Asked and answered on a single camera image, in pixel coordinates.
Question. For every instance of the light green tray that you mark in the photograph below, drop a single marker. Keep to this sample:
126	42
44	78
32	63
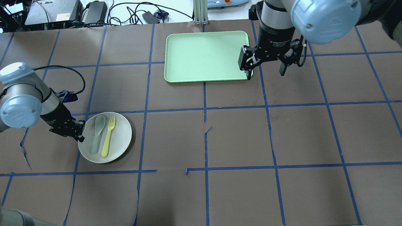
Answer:
204	57

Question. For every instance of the pale green plastic spoon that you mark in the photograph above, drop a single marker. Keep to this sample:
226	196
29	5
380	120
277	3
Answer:
100	121

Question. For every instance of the white round plate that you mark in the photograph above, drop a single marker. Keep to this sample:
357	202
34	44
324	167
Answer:
121	137

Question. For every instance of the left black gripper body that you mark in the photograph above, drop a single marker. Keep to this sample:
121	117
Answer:
56	116

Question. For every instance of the yellow plastic fork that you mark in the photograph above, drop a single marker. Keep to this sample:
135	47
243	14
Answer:
105	148

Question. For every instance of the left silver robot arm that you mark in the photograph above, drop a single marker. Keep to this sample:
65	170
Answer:
26	99

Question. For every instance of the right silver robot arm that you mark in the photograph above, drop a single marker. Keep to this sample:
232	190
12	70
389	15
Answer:
287	25

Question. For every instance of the aluminium frame post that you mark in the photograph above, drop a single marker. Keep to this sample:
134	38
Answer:
200	12

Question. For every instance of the black power adapter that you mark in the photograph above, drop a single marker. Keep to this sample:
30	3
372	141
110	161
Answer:
150	18

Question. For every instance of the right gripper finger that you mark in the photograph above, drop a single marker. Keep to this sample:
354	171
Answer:
284	65
244	62

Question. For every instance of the black computer box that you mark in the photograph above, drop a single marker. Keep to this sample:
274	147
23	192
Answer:
53	12

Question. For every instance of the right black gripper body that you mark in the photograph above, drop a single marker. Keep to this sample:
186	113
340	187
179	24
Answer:
275	39

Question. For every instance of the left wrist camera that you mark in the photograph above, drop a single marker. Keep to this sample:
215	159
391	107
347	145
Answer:
66	96

